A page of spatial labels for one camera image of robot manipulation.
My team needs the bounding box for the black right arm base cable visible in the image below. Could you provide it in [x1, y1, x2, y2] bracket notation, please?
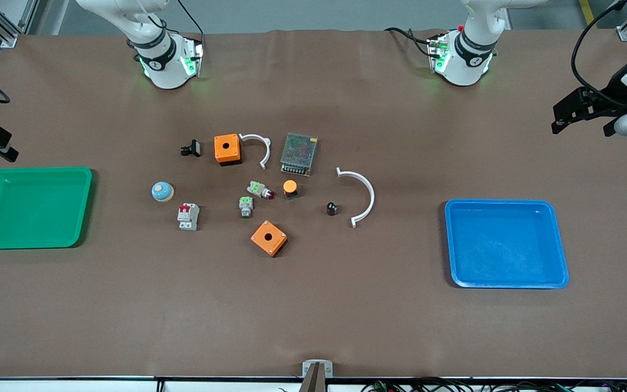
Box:
[175, 0, 206, 51]

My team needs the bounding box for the brown table mat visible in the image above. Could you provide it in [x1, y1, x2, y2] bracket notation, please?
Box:
[0, 28, 627, 379]

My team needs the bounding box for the large white pipe clamp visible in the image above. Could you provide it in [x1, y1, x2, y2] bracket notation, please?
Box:
[336, 167, 376, 229]

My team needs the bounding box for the white red circuit breaker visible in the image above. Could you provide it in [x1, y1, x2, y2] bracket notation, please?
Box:
[177, 203, 200, 231]

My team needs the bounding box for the orange button box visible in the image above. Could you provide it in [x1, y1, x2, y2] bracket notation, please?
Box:
[250, 220, 288, 258]
[214, 134, 242, 167]

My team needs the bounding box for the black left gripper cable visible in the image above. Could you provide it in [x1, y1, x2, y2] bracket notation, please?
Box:
[570, 0, 627, 107]

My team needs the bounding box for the blue plastic tray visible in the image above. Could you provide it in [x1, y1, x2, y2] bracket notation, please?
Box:
[444, 199, 570, 289]

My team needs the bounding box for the small white pipe clamp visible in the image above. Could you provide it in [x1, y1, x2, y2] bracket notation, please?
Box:
[239, 133, 272, 170]

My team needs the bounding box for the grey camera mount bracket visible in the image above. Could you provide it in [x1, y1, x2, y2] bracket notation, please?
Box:
[302, 359, 334, 392]

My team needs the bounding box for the metal mesh power supply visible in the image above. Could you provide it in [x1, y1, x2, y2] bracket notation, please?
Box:
[280, 132, 318, 177]

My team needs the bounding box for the green plastic tray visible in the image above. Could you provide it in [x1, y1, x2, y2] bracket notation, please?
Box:
[0, 167, 94, 250]

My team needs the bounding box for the black arm base cable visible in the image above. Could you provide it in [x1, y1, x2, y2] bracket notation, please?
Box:
[175, 0, 206, 51]
[384, 27, 435, 58]

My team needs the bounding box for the blue white round button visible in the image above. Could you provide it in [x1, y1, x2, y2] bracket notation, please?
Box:
[151, 181, 174, 203]

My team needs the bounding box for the green white red indicator switch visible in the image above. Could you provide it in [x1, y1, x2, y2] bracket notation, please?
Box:
[247, 181, 275, 200]

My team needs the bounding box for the black left arm base cable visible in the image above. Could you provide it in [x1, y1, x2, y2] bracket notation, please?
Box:
[384, 27, 435, 58]

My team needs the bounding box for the black cable bundle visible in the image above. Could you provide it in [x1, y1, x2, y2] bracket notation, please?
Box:
[361, 377, 627, 392]

